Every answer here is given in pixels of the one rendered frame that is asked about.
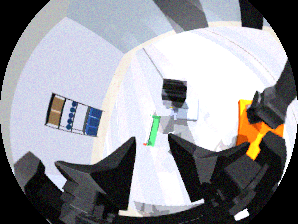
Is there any green cradle stand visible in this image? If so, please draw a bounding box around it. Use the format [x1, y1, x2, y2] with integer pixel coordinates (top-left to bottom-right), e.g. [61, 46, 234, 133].
[146, 115, 161, 147]

